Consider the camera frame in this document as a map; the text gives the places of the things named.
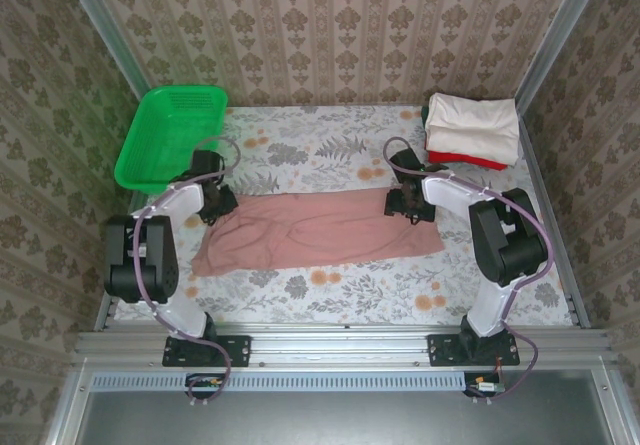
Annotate pink printed t-shirt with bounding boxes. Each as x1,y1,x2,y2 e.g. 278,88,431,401
190,187,446,279

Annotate red folded t-shirt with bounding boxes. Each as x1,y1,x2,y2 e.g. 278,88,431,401
427,149,510,172

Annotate green plastic basket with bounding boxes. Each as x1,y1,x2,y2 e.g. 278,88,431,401
113,84,230,197

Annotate cream folded t-shirt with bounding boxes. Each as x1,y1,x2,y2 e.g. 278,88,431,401
424,92,521,167

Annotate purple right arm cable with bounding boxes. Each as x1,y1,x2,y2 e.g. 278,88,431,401
382,136,554,406

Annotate black electronics board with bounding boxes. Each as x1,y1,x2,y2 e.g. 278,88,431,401
184,372,227,400
462,372,507,399

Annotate aluminium cross rail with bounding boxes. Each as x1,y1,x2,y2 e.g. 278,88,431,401
74,323,614,369

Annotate grey metal sheet panel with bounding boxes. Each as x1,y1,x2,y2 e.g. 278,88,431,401
79,389,619,445

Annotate grey slotted cable duct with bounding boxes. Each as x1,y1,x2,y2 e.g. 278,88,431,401
92,370,466,392

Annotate aluminium frame post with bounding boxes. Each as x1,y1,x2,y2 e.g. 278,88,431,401
56,0,151,97
513,0,610,112

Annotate floral tablecloth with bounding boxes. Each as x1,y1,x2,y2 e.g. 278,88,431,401
113,105,574,326

